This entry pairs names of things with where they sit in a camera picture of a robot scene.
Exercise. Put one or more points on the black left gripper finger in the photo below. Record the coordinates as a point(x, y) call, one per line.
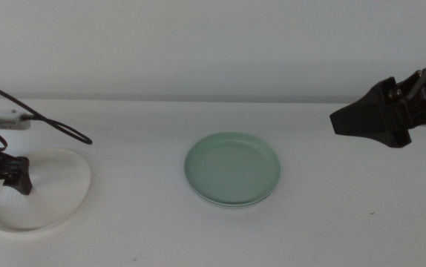
point(20, 180)

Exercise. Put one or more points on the green shallow bowl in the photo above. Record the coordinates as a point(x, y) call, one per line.
point(231, 168)

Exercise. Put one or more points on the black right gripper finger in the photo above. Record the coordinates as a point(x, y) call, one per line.
point(372, 115)

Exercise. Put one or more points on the white shallow bowl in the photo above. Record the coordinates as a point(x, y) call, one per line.
point(53, 193)

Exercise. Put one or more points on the grey shallow bowl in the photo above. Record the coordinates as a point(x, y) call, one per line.
point(235, 205)

